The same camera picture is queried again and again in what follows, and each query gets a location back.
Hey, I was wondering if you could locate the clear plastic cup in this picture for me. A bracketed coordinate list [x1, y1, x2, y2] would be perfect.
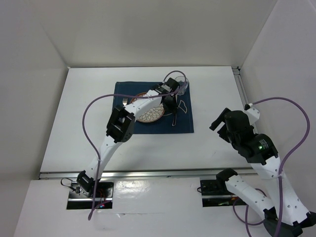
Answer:
[175, 76, 189, 96]

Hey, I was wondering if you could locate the floral patterned ceramic plate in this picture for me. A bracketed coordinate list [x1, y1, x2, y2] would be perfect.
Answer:
[136, 97, 165, 123]

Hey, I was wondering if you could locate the silver table knife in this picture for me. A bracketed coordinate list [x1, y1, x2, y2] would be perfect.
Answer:
[172, 112, 177, 126]

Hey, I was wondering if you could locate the blue fish placemat cloth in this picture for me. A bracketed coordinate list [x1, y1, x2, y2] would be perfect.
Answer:
[114, 81, 194, 134]

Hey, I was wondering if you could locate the silver fork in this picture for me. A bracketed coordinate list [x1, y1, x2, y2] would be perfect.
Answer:
[122, 98, 128, 106]

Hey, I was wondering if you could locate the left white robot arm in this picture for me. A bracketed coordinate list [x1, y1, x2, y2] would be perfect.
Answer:
[77, 78, 180, 197]

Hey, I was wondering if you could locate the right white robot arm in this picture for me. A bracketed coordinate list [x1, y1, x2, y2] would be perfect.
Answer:
[210, 105, 316, 237]

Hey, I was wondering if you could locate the front aluminium rail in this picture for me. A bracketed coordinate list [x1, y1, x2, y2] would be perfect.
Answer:
[39, 167, 272, 180]

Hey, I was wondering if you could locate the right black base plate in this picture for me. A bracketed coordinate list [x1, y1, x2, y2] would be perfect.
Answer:
[197, 180, 246, 207]

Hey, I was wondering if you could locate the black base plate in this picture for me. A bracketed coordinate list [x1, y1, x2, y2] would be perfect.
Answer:
[197, 180, 246, 207]
[66, 182, 114, 210]

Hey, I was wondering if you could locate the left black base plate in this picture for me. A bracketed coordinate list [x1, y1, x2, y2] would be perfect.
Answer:
[66, 182, 114, 210]

